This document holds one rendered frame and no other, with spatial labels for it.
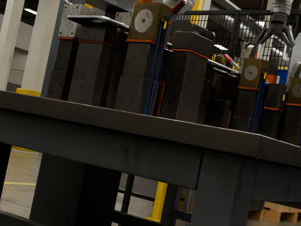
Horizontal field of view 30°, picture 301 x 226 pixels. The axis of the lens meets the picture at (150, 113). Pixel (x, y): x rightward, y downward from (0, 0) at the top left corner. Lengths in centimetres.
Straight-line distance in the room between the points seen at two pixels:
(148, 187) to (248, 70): 277
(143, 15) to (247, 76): 66
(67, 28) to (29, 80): 826
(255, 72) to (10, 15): 741
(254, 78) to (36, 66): 815
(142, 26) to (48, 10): 862
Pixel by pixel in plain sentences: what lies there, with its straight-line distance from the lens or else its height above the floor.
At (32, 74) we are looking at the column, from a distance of 1018.
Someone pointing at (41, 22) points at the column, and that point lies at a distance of 1033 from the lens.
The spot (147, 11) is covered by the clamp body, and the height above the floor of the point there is 103.
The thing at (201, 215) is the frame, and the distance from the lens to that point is 104.
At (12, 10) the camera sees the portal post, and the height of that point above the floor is 225.
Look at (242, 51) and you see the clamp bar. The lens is 279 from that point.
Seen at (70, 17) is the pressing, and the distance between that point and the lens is 189.
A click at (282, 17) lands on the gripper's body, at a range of 272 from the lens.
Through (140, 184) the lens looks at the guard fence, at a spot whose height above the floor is 26.
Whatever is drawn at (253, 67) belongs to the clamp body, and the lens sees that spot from 223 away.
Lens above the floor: 66
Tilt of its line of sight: 3 degrees up
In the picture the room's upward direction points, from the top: 11 degrees clockwise
